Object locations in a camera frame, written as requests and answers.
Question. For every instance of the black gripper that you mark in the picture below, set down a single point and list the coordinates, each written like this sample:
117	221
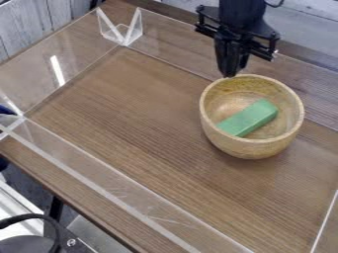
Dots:
235	24

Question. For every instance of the light wooden bowl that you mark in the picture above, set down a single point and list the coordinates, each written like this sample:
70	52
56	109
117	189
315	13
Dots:
229	95

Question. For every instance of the green rectangular block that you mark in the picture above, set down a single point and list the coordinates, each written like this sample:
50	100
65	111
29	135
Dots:
251	118

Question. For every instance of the black table leg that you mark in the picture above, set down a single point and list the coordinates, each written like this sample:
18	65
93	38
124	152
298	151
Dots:
54	209

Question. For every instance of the clear acrylic tray wall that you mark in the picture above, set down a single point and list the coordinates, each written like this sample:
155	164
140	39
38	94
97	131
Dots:
105	130

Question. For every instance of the grey metal base plate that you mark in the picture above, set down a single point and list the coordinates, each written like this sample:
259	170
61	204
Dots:
90	236

